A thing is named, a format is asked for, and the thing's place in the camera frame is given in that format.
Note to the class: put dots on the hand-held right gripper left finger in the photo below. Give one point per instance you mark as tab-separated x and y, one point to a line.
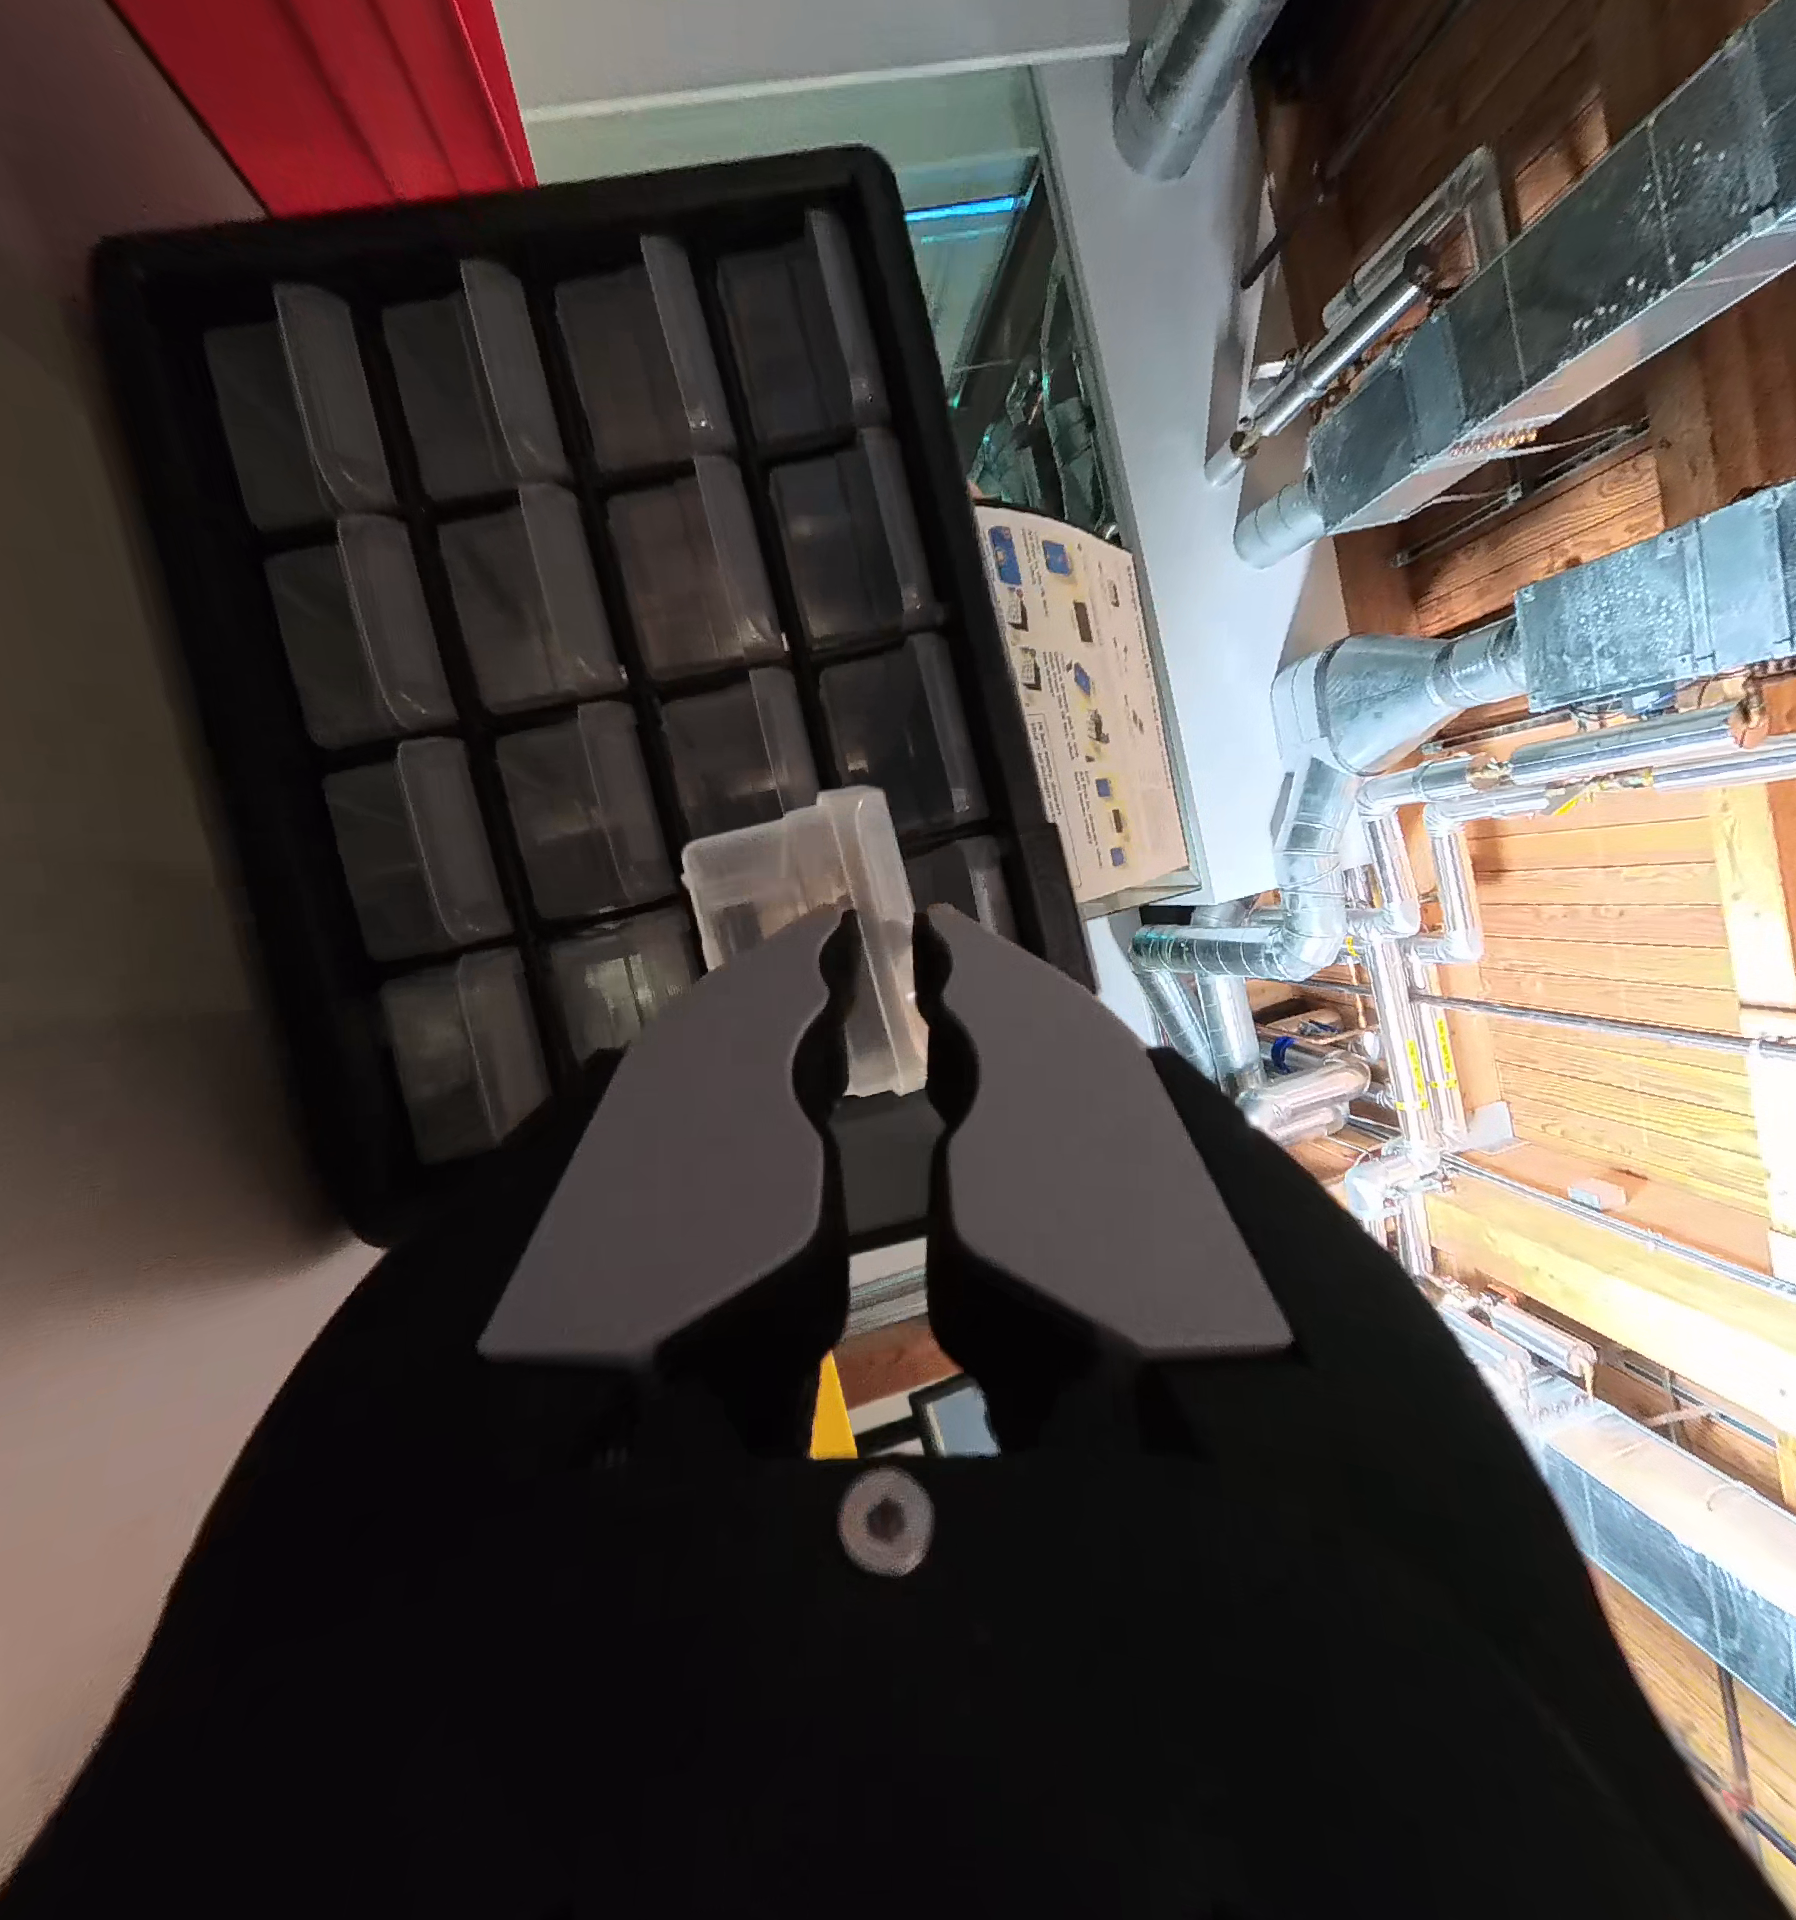
659	1200

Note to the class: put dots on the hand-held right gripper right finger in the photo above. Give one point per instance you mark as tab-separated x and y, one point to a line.
1116	1200

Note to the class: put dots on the yellow plastic bin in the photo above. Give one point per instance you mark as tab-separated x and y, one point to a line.
829	1410

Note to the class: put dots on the clear plastic drawer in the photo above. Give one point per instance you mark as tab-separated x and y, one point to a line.
796	871

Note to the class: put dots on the black drawer cabinet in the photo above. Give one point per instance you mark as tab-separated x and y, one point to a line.
150	602

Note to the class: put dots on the red plastic bin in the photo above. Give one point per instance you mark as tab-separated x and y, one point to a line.
361	91

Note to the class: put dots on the silver pipe bundle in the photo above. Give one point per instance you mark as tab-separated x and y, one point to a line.
1350	871

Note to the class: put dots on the printed instruction sheet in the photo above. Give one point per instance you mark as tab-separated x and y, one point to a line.
1079	708

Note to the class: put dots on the metal air duct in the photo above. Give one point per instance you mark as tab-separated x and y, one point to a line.
1708	1563
1618	272

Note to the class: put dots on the glass partition wall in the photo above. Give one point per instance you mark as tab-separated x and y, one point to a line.
1020	332

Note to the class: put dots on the round metal duct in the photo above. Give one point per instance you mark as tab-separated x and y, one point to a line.
1198	76

